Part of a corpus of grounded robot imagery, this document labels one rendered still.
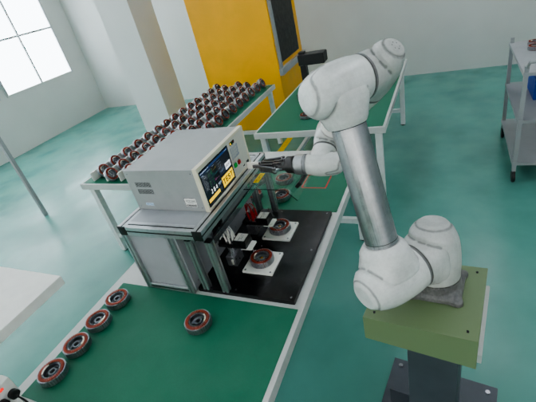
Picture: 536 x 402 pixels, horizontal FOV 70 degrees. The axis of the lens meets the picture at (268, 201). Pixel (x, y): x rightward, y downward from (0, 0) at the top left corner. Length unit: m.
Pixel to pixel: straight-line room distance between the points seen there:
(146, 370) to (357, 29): 5.94
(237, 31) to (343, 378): 4.21
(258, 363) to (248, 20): 4.34
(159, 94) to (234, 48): 1.20
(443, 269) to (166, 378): 1.04
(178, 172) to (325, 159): 0.60
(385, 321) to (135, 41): 4.79
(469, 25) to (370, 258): 5.66
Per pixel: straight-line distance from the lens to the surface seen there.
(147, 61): 5.49
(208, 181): 1.61
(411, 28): 6.63
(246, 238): 1.74
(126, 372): 1.68
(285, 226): 1.92
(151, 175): 1.69
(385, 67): 1.14
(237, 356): 1.52
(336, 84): 1.03
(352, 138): 1.08
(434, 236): 1.29
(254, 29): 5.16
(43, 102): 8.87
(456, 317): 1.40
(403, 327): 1.37
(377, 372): 2.30
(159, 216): 1.73
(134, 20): 5.44
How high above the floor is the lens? 1.92
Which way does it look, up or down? 31 degrees down
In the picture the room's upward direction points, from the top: 14 degrees counter-clockwise
